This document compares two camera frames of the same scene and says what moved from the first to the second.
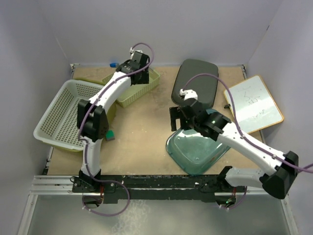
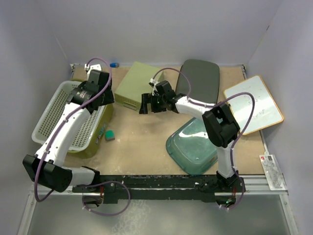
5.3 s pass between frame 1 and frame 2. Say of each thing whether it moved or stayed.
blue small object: stayed
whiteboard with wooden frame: stayed
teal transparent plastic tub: stayed
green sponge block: stayed
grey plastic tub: stayed
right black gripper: moved
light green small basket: moved
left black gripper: moved
